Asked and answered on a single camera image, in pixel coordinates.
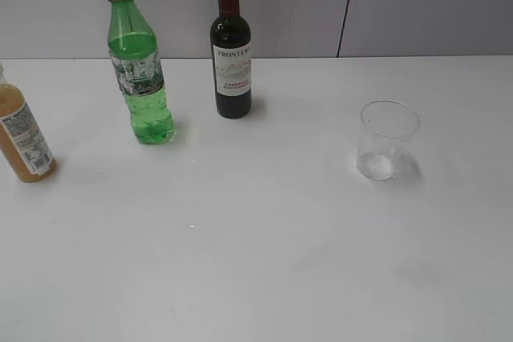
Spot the transparent plastic cup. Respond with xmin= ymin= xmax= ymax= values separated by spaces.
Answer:
xmin=356 ymin=99 xmax=421 ymax=182

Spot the green sprite bottle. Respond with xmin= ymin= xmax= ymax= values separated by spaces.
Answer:
xmin=107 ymin=0 xmax=174 ymax=144

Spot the orange juice bottle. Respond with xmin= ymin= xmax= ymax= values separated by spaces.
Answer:
xmin=1 ymin=74 xmax=57 ymax=183

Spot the dark red wine bottle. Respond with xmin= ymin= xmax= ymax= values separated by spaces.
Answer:
xmin=210 ymin=0 xmax=252 ymax=119

